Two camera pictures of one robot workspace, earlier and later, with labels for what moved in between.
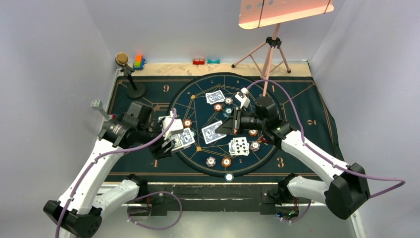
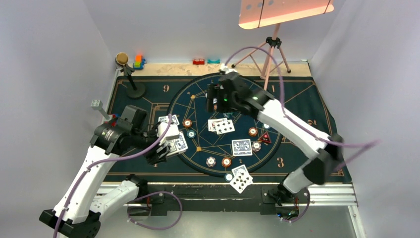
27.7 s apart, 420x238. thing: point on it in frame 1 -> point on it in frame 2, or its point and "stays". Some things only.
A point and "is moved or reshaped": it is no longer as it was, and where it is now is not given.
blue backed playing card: [160, 118] stays
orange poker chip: [187, 123] stays
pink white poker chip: [254, 146] stays
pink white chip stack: [210, 161] stays
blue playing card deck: [183, 140] is moved or reshaped
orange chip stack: [226, 161] stays
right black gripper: [230, 127] -> [215, 90]
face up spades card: [241, 147] -> [239, 181]
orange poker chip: [252, 132] stays
